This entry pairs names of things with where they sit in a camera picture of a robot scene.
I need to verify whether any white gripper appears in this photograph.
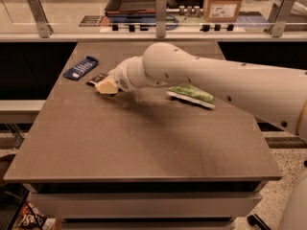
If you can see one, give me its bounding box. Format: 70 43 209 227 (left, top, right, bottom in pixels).
95 57 142 95

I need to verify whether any black chocolate rxbar wrapper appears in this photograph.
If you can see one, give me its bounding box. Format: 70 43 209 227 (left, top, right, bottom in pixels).
86 73 106 86

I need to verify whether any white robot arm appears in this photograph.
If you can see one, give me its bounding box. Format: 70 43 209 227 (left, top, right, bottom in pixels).
96 42 307 140

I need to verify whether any blue blueberry rxbar wrapper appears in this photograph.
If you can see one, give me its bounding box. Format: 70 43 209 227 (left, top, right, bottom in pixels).
63 56 99 81

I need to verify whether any green kettle chips bag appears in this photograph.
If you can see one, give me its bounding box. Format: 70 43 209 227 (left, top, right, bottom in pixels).
167 84 215 109

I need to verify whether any orange and black tray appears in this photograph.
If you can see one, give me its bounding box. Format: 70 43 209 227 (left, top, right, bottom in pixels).
105 0 155 15

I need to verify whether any glass barrier panel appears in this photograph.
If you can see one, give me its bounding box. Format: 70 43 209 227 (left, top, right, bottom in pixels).
0 0 307 35

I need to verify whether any brown cardboard box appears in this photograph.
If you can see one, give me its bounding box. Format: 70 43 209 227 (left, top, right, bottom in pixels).
203 0 243 22

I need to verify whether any snack bag on floor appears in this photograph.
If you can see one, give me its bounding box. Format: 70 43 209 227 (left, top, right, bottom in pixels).
17 204 47 230

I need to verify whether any black object on floor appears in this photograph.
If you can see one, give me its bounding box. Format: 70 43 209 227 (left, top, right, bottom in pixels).
247 214 272 230

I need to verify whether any left metal glass bracket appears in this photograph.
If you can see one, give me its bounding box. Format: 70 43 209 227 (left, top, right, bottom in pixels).
27 0 53 38

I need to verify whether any metal glass bracket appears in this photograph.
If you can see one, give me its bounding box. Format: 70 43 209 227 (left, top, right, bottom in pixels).
27 0 53 38
268 0 296 37
155 0 167 38

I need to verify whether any middle metal glass bracket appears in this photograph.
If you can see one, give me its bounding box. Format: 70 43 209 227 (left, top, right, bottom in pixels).
155 0 167 38

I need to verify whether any right metal glass bracket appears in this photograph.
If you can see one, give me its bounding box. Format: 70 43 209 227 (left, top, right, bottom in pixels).
268 0 296 37

